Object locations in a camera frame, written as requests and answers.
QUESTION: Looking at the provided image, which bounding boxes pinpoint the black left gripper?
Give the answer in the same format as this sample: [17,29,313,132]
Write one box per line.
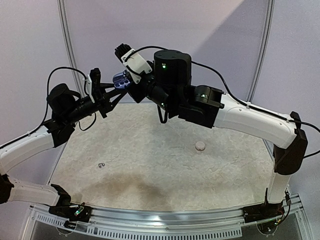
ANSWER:
[63,82,127,124]

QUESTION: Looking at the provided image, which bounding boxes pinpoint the blue-grey earbud charging case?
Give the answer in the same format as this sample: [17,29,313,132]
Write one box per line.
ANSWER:
[112,70,131,89]

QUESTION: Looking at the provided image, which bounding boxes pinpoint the pink white earbud charging case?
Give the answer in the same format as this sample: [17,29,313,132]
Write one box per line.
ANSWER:
[195,141,206,152]

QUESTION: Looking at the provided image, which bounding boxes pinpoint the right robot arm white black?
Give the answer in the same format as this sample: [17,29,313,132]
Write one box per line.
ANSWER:
[121,49,308,218]

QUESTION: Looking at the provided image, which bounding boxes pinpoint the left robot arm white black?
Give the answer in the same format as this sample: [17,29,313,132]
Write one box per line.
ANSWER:
[0,83,126,223]

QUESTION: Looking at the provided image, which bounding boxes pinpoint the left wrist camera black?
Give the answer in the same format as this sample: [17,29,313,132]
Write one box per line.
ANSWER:
[84,67,102,103]

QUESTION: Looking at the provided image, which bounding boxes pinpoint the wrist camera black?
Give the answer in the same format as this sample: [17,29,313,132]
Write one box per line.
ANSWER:
[84,67,102,103]
[114,43,153,84]

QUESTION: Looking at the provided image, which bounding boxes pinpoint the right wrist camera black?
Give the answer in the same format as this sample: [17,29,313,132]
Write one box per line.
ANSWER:
[114,43,153,84]

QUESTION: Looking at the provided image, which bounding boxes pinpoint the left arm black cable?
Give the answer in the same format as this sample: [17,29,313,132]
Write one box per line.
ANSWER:
[42,66,88,121]

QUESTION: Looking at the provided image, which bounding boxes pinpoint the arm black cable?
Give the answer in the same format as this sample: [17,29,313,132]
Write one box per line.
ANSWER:
[124,45,320,158]
[42,66,88,121]

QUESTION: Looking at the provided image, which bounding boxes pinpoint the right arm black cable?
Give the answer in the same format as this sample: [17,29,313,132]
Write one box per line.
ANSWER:
[124,45,320,158]

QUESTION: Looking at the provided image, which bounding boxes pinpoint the aluminium corner post right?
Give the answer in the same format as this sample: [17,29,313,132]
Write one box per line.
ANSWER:
[246,0,275,102]

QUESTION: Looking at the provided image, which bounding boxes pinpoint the aluminium front rail base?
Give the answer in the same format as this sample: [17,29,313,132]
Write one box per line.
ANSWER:
[22,194,313,240]

